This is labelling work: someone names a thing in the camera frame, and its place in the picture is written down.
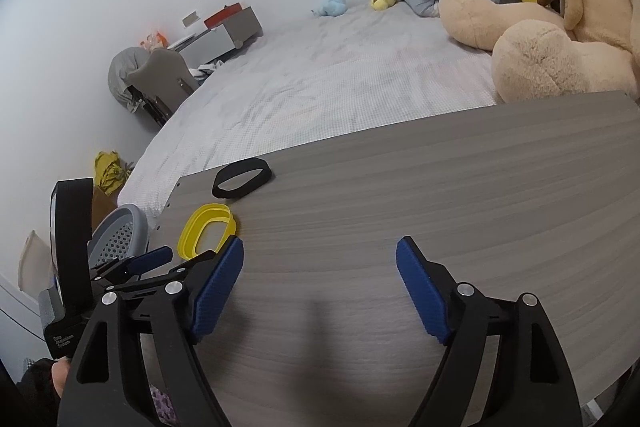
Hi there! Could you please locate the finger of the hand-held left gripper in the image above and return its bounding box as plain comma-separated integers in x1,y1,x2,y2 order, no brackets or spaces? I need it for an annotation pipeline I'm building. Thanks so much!
100,271,176,295
89,246,174,280

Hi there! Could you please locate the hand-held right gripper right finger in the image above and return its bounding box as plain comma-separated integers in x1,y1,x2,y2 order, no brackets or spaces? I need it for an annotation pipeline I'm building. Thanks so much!
396,236,583,427

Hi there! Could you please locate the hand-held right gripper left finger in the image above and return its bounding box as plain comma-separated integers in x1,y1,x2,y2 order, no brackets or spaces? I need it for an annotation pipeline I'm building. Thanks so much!
57,236,245,427

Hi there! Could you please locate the grey perforated plastic basket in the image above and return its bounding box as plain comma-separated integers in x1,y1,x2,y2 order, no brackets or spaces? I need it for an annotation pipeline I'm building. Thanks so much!
87,203,149,280

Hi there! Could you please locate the person's left forearm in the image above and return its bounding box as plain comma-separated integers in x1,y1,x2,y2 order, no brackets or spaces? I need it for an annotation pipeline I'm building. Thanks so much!
20,357,71,427

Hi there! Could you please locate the beige storage bin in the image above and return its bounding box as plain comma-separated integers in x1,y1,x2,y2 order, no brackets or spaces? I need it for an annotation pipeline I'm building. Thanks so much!
19,229,53,293

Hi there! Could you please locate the brown cardboard box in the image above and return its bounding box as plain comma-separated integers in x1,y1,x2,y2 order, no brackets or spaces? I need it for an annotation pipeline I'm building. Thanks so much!
92,192,118,233

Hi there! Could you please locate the yellow sack with tied top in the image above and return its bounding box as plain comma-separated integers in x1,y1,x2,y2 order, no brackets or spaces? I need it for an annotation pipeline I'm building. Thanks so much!
95,150,132,198

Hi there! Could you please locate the grey wooden table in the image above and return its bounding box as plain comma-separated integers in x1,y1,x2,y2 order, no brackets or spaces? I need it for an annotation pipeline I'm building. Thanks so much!
140,91,640,427

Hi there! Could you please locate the pink fluffy cloth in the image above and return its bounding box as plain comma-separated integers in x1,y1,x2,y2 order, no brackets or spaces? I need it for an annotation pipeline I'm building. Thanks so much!
150,384,175,425

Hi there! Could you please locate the grey draped garment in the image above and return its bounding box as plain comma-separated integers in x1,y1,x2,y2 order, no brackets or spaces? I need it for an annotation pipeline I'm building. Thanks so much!
108,47,151,108

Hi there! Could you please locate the grey upholstered chair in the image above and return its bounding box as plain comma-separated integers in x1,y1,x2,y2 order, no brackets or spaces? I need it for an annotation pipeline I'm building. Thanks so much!
125,48,201,128

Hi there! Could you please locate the white crumpled cloth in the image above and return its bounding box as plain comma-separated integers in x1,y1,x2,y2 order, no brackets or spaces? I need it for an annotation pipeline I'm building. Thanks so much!
190,62,223,82

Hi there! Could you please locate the colourful toy pile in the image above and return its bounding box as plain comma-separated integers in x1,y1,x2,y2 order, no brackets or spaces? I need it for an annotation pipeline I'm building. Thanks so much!
141,31,169,52

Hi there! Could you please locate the white and grey nightstand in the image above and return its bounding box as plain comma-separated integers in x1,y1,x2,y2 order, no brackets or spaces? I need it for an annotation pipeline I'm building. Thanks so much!
170,6,263,62

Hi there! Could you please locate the bed with grey checked sheet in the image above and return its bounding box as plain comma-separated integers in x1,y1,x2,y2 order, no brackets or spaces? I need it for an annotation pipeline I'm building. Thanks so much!
117,0,501,228

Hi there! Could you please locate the red box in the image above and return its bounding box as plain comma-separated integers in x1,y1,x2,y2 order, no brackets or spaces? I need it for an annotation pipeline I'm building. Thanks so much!
203,3,244,29

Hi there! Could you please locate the large beige teddy bear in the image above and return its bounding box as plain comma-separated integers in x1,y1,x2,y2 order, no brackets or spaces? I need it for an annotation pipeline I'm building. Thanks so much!
439,0,640,104

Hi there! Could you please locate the light blue plush toy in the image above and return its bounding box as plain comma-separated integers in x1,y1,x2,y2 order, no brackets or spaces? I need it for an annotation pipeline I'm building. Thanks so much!
311,0,348,18

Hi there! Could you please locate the yellow plastic ring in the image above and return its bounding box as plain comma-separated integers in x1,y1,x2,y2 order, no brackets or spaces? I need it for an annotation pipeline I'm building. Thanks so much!
177,203,238,260

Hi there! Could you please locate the black ring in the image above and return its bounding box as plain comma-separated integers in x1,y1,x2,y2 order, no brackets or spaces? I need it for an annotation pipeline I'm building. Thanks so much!
211,158,274,200

